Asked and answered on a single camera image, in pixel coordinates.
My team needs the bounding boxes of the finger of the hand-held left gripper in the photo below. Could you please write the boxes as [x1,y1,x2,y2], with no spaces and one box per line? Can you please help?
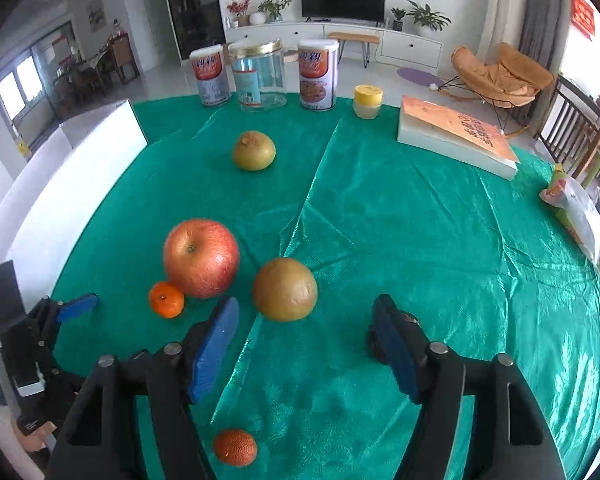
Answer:
[55,293,99,324]
[0,260,31,334]

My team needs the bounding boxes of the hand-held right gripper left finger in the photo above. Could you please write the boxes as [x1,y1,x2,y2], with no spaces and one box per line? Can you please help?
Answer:
[45,296,241,480]

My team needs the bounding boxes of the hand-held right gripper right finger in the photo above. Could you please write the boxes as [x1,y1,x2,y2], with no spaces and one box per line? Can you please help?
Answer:
[369,294,567,480]

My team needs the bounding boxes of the small orange tangerine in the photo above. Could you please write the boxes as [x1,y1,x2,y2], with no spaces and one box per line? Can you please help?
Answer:
[148,281,186,319]

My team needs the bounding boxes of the red apple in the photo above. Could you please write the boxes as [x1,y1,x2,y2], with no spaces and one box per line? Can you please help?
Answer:
[162,218,242,300]

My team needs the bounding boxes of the golden-brown pear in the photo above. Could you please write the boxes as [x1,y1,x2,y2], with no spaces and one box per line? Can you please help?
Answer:
[253,257,319,323]

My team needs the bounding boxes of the red-brown lychee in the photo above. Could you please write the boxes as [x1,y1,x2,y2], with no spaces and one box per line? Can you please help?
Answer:
[213,428,258,468]

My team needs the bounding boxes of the yellow-green pear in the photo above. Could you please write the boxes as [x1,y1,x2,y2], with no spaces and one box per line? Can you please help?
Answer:
[231,130,277,172]

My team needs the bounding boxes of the person's left hand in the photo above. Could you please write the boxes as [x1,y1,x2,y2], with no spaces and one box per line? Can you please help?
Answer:
[12,417,57,456]

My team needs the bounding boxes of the green tablecloth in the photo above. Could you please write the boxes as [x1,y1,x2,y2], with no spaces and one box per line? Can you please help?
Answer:
[50,95,600,480]

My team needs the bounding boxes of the glass balcony door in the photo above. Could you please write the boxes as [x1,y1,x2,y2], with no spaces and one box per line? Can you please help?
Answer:
[0,22,78,126]

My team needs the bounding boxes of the thick orange cover book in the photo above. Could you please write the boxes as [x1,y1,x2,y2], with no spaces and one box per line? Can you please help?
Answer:
[396,95,521,181]

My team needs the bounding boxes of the clear plastic bag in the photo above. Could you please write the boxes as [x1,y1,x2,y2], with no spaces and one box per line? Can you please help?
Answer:
[539,164,600,286]

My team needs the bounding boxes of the wooden dining table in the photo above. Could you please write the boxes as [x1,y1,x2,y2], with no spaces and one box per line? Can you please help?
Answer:
[55,52,113,101]

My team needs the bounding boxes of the wooden dining chair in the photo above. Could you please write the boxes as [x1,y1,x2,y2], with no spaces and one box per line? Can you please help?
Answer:
[111,32,141,83]

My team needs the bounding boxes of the small yellow lid jar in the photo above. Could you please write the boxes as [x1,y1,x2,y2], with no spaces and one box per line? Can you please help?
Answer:
[353,85,384,120]

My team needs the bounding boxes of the red label tin can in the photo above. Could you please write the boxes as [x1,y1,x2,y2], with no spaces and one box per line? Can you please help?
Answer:
[298,39,340,111]
[190,45,232,108]

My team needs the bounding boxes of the glass jar with gold lid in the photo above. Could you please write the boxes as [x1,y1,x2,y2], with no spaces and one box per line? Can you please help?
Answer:
[228,40,287,112]

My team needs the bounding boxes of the purple floor mat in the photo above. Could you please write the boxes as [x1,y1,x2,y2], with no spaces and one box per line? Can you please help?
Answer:
[396,66,443,88]

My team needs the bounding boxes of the dark wooden chair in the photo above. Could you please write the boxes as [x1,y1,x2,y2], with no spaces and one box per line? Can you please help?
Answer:
[534,74,600,181]

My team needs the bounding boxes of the orange lounge chair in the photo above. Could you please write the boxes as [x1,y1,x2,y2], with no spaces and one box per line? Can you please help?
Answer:
[437,41,556,136]

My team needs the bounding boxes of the white television cabinet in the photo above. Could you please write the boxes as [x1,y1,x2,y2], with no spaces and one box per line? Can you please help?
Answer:
[225,20,443,70]

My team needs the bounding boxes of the dark glass display cabinet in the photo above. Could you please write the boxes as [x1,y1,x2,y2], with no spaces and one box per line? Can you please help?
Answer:
[161,0,227,60]

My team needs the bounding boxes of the wooden bench with hairpin legs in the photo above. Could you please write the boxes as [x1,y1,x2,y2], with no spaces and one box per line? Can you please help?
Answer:
[327,31,381,68]

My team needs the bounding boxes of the red flowers in vase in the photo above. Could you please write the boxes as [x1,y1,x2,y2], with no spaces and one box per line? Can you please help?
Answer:
[226,0,251,28]

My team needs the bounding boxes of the leafy plant in white pot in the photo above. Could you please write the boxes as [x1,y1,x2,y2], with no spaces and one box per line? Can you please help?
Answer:
[407,0,452,38]

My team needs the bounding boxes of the green leafy potted plant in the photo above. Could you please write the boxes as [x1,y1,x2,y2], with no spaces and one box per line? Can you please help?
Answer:
[257,0,292,23]

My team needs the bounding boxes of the white curtain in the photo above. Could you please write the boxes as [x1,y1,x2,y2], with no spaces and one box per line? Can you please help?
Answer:
[480,0,531,78]

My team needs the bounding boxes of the black television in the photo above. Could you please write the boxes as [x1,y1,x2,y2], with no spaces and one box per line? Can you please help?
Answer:
[300,0,387,23]

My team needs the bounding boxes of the grey curtain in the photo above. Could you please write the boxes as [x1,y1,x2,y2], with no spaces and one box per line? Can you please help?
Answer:
[517,0,573,81]

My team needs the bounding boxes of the framed wall painting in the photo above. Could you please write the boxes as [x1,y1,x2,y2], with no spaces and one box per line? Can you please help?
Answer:
[87,0,106,32]

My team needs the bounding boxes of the red wall poster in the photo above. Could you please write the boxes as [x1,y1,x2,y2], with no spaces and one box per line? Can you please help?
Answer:
[570,0,597,41]

